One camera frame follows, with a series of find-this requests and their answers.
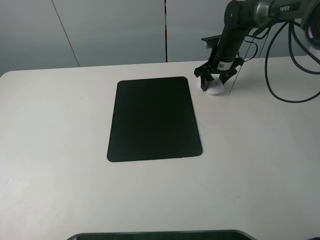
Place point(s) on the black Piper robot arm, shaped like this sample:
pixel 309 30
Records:
pixel 240 17

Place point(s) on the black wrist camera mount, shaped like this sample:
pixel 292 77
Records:
pixel 211 42

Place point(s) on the black rectangular mouse pad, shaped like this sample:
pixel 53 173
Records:
pixel 153 119

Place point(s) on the white wireless computer mouse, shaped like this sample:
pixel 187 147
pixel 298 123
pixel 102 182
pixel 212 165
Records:
pixel 216 87

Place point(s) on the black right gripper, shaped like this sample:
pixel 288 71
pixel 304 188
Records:
pixel 225 70

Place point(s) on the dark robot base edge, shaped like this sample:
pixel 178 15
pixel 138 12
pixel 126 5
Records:
pixel 165 235

